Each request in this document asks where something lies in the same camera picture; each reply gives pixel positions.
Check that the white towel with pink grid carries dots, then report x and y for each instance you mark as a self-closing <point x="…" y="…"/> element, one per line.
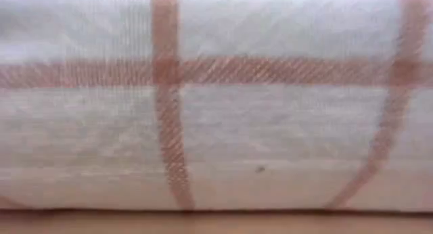
<point x="236" y="125"/>

